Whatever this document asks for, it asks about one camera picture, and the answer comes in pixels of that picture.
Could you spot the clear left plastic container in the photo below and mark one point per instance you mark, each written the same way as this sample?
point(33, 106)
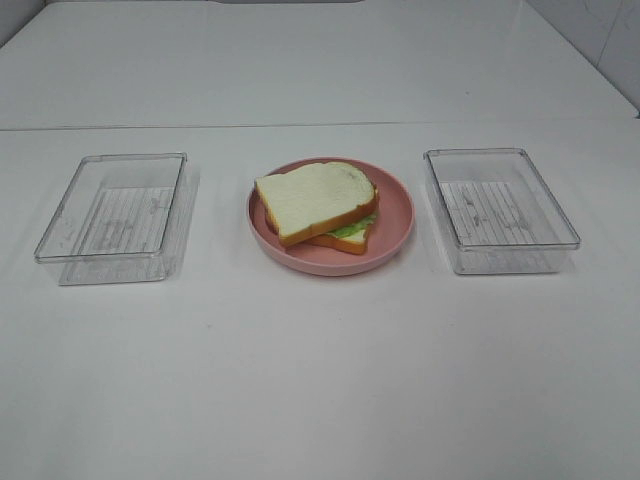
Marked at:
point(122, 219)

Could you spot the white bread slice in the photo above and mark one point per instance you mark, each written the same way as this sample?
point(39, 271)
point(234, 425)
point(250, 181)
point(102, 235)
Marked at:
point(344, 245)
point(315, 199)

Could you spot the clear right plastic container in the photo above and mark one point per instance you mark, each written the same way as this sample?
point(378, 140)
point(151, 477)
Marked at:
point(496, 214)

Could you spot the green lettuce leaf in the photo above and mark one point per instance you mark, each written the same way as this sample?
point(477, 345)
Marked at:
point(356, 231)

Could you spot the clear plastic container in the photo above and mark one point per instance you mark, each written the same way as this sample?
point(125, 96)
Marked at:
point(122, 219)
point(496, 214)

